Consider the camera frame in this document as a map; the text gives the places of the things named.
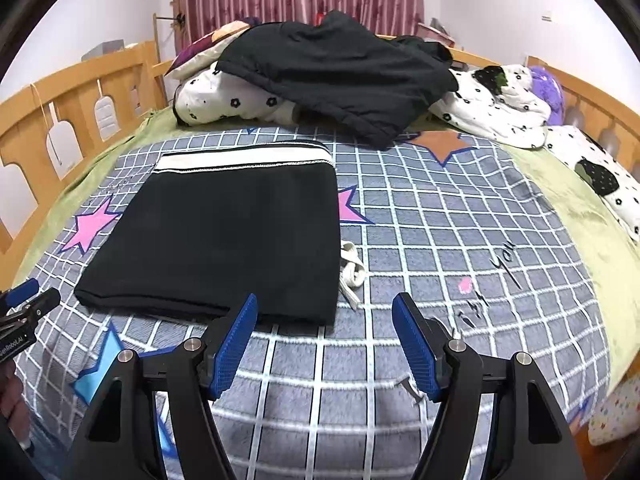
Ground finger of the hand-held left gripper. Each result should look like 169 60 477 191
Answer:
0 287 62 332
0 277 40 312

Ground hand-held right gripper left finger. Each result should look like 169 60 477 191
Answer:
62 294 259 480

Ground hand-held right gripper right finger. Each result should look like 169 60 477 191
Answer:
391 293 586 480

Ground black pants with white waistband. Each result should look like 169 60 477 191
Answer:
74 139 368 327

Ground person's left hand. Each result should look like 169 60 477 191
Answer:
0 360 32 453

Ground grey checked blanket with stars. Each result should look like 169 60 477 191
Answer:
12 127 613 480

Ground small dotted white pillow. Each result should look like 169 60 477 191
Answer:
587 377 640 447

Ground grey box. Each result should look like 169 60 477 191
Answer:
80 39 130 62

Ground white spotted pillow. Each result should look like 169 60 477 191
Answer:
174 62 553 150

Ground purple plush toy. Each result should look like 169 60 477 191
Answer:
527 65 566 128

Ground black jacket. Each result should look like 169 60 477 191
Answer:
216 10 460 150

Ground purple and orange pillow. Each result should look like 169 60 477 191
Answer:
165 19 261 80

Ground wooden clothes rack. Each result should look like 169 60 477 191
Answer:
152 0 188 63

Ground stack of books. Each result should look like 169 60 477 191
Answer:
417 17 457 48

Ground wooden bed frame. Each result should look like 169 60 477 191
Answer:
0 35 640 461

